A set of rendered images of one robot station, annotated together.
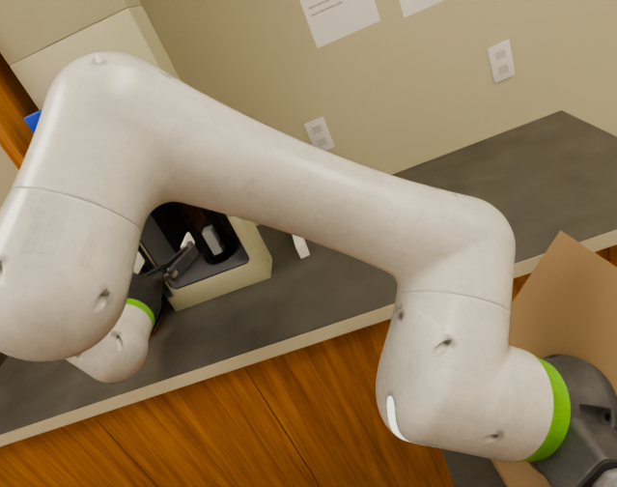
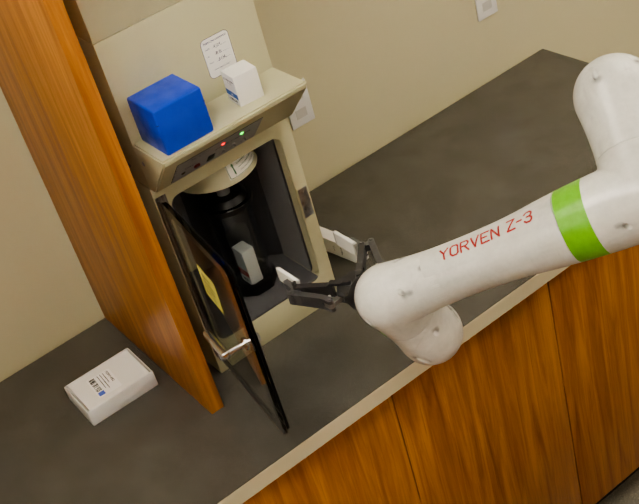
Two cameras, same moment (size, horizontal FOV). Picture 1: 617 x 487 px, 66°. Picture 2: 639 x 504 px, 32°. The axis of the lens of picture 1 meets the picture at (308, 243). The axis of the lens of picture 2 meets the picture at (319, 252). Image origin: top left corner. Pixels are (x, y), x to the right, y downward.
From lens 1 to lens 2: 163 cm
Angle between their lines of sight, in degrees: 33
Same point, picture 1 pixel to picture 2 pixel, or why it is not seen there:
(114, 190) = not seen: outside the picture
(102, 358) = (453, 331)
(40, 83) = (125, 65)
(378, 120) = (364, 77)
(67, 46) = (168, 17)
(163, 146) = not seen: outside the picture
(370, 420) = (497, 437)
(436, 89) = (424, 32)
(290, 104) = not seen: hidden behind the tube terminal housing
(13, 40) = (107, 12)
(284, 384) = (425, 407)
